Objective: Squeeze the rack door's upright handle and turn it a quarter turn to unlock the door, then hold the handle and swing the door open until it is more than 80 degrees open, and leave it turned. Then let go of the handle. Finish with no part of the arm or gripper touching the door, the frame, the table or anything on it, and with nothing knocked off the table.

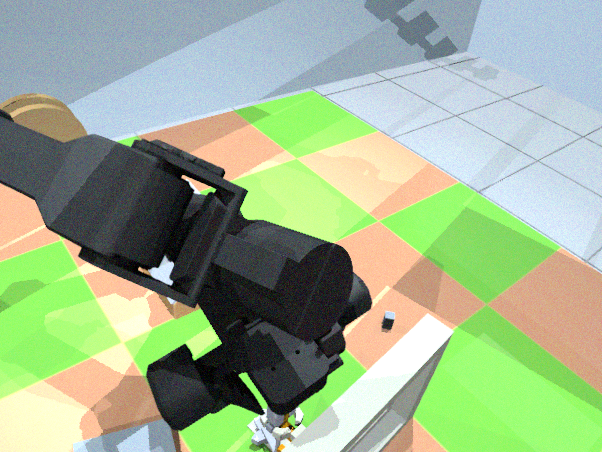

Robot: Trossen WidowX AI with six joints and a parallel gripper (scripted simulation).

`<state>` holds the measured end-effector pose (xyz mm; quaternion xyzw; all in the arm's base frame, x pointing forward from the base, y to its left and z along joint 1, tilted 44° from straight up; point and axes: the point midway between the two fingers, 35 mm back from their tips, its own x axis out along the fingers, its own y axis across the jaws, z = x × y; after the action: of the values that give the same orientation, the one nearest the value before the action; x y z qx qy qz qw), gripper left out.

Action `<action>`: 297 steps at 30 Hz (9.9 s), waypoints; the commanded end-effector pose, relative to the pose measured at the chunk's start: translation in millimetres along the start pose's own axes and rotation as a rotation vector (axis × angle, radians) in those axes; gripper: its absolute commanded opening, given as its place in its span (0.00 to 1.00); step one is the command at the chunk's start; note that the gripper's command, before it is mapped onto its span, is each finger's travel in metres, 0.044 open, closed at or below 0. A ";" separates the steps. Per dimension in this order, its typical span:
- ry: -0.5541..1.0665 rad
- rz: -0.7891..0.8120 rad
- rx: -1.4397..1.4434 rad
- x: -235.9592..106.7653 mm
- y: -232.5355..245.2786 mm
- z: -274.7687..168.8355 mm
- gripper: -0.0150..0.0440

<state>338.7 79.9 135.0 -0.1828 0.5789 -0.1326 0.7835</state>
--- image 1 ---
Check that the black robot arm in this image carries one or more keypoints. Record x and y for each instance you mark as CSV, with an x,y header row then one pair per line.
x,y
128,207

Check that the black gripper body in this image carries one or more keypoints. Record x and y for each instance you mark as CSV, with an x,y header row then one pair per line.
x,y
186,390

